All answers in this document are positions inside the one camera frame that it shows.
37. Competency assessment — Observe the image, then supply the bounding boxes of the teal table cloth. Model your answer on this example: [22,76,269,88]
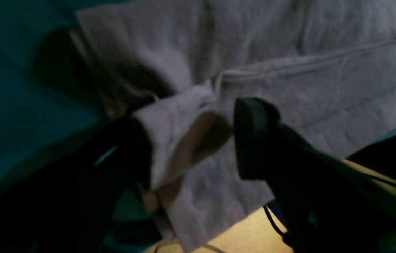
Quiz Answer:
[0,0,396,253]

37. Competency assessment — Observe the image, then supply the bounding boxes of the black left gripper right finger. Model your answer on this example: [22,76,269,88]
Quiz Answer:
[233,98,396,253]

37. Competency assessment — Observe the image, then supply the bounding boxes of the mauve T-shirt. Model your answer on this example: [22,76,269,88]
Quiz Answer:
[71,0,396,252]

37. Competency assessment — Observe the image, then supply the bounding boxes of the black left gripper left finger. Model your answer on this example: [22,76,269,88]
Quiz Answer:
[0,116,152,253]

